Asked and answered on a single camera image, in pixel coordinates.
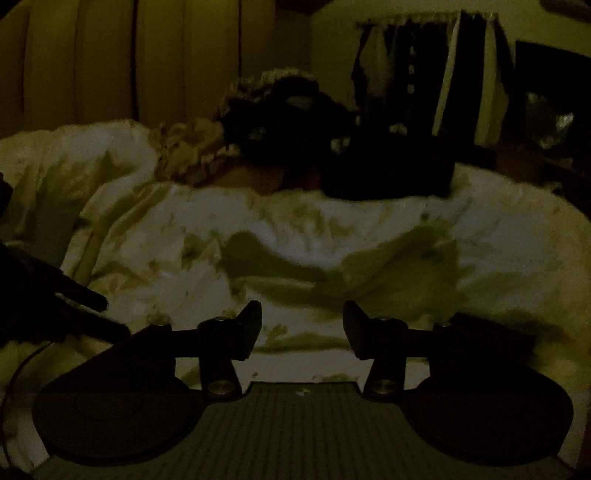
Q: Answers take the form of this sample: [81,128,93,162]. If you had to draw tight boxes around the white printed blanket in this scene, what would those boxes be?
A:
[0,119,591,472]

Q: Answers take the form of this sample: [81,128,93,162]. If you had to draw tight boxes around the padded headboard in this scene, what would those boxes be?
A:
[0,0,278,139]

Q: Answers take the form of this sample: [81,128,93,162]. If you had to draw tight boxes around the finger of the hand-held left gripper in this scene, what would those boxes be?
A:
[55,308,131,343]
[51,272,110,311]

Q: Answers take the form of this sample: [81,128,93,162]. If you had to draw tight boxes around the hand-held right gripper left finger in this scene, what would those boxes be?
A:
[98,300,263,400]

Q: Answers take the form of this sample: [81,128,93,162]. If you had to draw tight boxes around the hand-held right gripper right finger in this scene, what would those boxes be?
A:
[342,300,505,400]

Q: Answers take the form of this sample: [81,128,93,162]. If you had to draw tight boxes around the pile of dark clothes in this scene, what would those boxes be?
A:
[221,76,459,200]

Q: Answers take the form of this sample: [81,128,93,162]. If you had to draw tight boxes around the dark hanging clothes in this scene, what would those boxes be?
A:
[352,10,514,137]

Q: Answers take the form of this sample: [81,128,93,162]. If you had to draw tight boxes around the thin dark cable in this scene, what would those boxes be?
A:
[0,340,52,462]

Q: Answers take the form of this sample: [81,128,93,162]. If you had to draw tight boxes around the tan ruffled cloth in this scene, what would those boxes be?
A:
[156,117,242,186]

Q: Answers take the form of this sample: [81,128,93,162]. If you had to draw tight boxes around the shiny crumpled bag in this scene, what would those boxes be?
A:
[525,91,577,141]

